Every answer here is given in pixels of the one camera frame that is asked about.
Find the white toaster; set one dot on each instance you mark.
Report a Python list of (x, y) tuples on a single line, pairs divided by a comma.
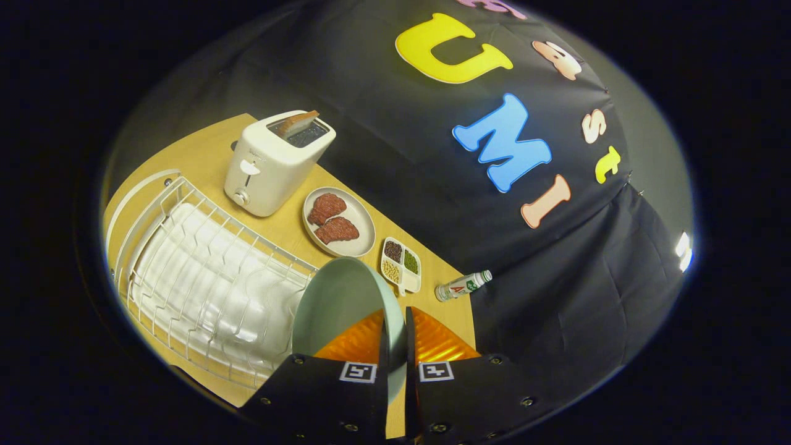
[(266, 173)]

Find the white divided dish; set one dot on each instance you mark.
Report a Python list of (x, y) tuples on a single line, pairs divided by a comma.
[(411, 283)]

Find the toast slice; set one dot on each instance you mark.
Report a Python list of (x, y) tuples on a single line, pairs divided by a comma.
[(296, 123)]

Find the pale green plate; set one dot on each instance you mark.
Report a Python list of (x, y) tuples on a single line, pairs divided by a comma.
[(340, 303)]

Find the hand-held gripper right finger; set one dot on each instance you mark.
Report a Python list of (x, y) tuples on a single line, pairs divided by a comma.
[(413, 408)]

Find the yellow soybeans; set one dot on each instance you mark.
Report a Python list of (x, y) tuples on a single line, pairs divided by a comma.
[(390, 271)]

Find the red meat piece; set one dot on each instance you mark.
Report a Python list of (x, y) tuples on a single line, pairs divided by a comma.
[(337, 230), (326, 208)]

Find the green beans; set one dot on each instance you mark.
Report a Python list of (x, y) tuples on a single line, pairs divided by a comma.
[(411, 262)]

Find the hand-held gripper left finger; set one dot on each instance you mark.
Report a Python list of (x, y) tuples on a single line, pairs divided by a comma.
[(382, 402)]

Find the white oval dish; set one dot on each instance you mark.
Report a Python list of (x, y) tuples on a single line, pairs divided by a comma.
[(361, 216)]

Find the white drink bottle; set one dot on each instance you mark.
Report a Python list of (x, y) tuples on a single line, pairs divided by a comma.
[(460, 286)]

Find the dark red beans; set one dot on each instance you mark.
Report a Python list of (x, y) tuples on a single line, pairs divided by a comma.
[(393, 250)]

